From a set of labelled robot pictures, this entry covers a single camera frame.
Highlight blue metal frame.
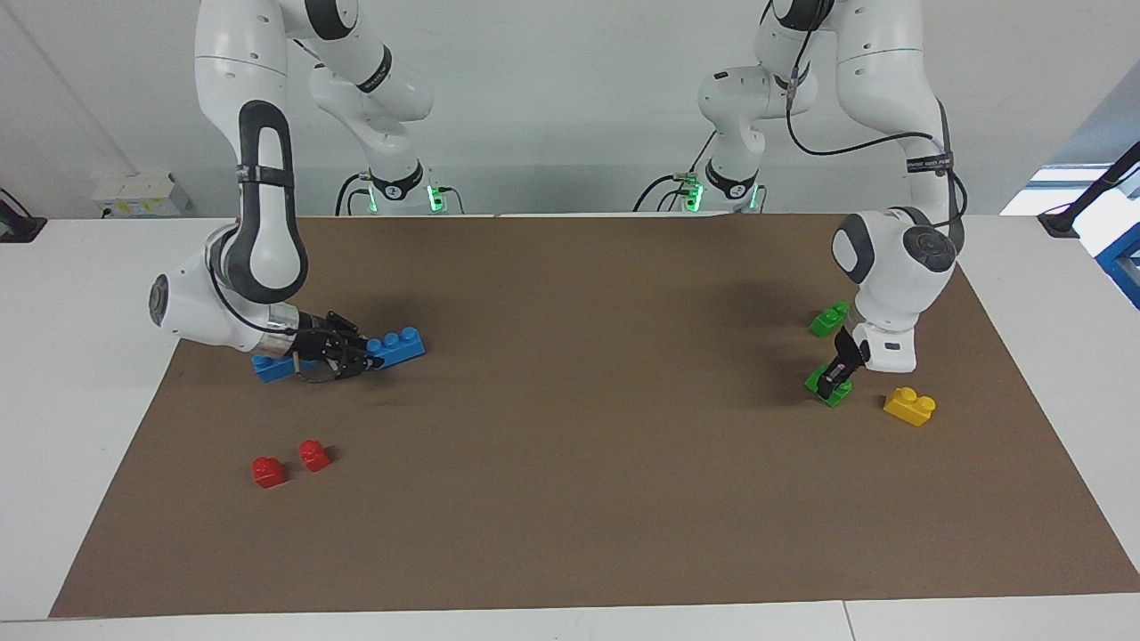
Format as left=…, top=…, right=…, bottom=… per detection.
left=1094, top=218, right=1140, bottom=310

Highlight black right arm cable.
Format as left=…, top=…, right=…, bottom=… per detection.
left=210, top=254, right=368, bottom=385

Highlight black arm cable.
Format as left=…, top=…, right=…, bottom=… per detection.
left=210, top=254, right=368, bottom=385
left=764, top=0, right=967, bottom=232

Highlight black base cable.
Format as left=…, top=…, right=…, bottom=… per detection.
left=336, top=172, right=371, bottom=216
left=633, top=134, right=718, bottom=213

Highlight white power box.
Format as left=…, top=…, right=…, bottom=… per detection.
left=92, top=174, right=192, bottom=218

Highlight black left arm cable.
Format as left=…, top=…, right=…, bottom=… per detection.
left=764, top=0, right=967, bottom=232

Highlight blue three-stud toy brick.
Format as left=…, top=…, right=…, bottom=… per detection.
left=365, top=327, right=427, bottom=369
left=252, top=353, right=305, bottom=385

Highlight black table clamp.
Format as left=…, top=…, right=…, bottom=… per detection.
left=0, top=189, right=47, bottom=243

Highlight brown table mat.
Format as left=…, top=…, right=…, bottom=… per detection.
left=49, top=214, right=1140, bottom=618

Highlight yellow two-stud toy brick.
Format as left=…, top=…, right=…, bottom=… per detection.
left=883, top=386, right=938, bottom=427

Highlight green two-stud toy brick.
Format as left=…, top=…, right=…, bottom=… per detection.
left=809, top=301, right=851, bottom=338
left=803, top=364, right=852, bottom=409

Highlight black stand with pole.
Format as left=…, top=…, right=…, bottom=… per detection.
left=1038, top=141, right=1140, bottom=238

